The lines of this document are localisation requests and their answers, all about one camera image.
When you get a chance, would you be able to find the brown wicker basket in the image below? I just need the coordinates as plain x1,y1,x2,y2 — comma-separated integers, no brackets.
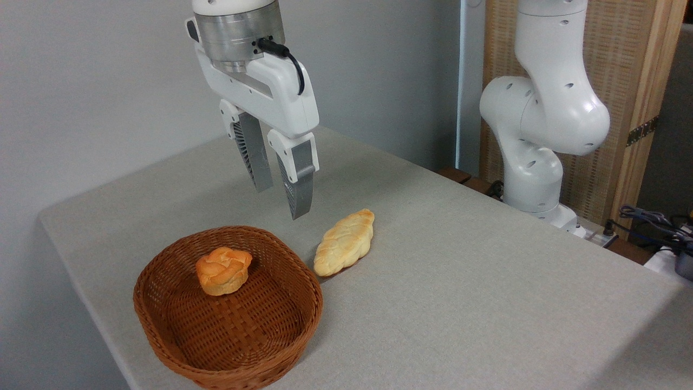
133,226,324,390

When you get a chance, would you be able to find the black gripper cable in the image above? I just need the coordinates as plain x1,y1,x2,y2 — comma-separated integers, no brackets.
257,38,305,96

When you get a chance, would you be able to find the metal panel hinge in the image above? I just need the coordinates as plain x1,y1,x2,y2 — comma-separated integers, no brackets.
626,115,659,147

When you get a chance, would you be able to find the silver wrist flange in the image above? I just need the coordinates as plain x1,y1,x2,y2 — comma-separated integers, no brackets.
194,8,286,74

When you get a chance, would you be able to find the blue grey cable bundle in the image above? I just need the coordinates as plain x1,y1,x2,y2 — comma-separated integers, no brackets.
619,205,693,255

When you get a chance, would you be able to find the long braided bread loaf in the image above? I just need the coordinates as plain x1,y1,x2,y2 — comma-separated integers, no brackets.
313,209,375,277

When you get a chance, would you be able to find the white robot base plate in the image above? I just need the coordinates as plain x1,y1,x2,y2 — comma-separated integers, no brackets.
574,217,618,249

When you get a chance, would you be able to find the round orange bread roll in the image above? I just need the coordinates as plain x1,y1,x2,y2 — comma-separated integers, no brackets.
195,247,253,296

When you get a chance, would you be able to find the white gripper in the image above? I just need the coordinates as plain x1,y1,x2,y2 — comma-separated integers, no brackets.
186,16,320,220

